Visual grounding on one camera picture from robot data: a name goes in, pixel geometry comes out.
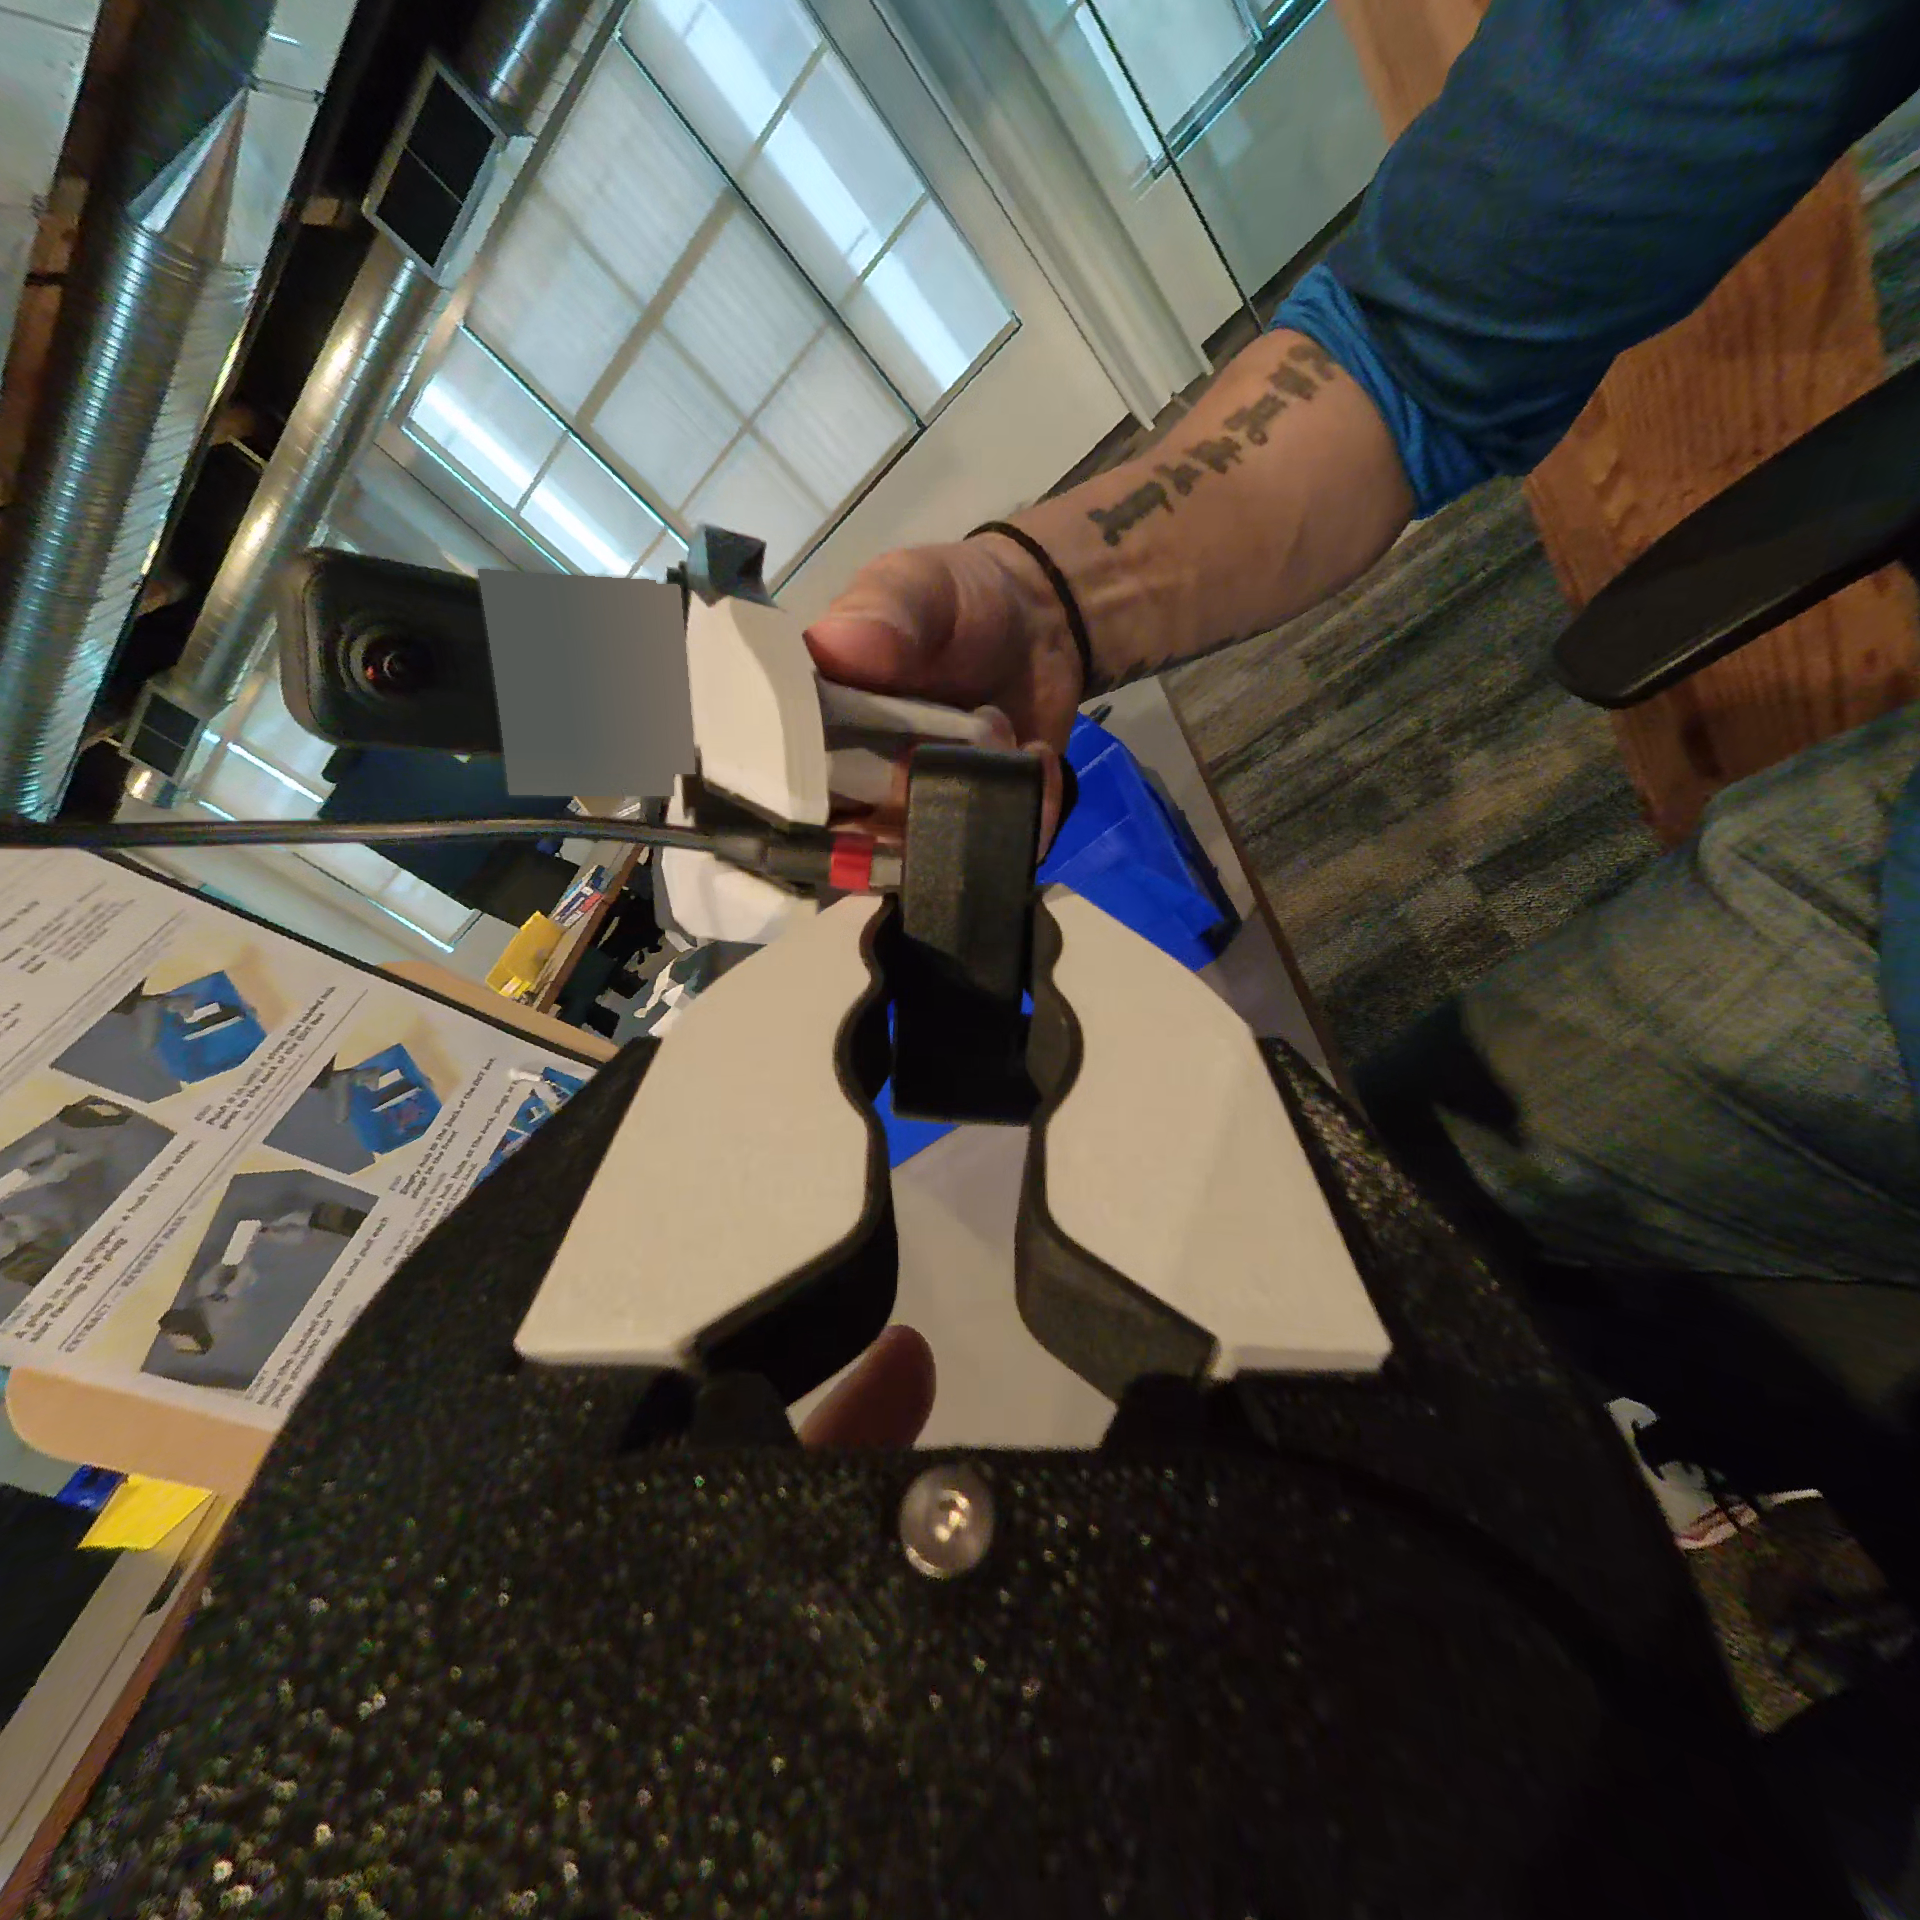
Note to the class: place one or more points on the ceiling air vent unit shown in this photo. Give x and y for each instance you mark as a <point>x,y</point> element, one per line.
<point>429,167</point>

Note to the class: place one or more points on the black wrist band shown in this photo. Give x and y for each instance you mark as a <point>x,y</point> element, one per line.
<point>1067,616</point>

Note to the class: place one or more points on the person's left hand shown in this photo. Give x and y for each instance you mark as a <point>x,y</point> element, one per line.
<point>871,1388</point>

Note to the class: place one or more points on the printed instruction board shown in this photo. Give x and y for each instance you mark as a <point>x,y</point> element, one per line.
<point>218,1128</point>

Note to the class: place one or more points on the blue plastic bin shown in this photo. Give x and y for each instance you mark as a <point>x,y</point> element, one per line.
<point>1143,862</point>

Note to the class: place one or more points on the wooden top desk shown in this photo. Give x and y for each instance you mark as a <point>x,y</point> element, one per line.
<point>88,1676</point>
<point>587,938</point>

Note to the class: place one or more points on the black chair armrest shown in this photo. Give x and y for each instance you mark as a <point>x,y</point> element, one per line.
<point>1722,599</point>

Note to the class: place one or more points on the person's jeans leg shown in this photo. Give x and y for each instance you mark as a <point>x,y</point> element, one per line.
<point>1722,1014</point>

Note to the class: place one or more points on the large black monitor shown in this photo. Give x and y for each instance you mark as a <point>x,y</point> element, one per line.
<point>447,843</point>

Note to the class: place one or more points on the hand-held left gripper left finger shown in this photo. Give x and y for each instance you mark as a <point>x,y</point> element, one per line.
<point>706,1183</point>

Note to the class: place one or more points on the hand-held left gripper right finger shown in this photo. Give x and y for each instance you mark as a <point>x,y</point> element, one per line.
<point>1201,1183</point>

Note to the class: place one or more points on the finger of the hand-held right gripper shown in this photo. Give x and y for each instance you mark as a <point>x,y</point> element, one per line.
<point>754,705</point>
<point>733,909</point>

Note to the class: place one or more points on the person's right hand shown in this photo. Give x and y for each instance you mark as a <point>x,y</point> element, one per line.
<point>956,635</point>

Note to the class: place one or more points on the black usb hub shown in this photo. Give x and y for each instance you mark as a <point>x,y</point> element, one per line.
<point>968,938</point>

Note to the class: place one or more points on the person's right forearm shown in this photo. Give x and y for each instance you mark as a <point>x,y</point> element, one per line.
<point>1249,477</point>

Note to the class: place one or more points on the person's white shoe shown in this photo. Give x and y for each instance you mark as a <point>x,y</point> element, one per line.
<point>1692,1483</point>

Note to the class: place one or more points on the round spiral duct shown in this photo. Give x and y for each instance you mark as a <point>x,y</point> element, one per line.
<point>88,448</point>

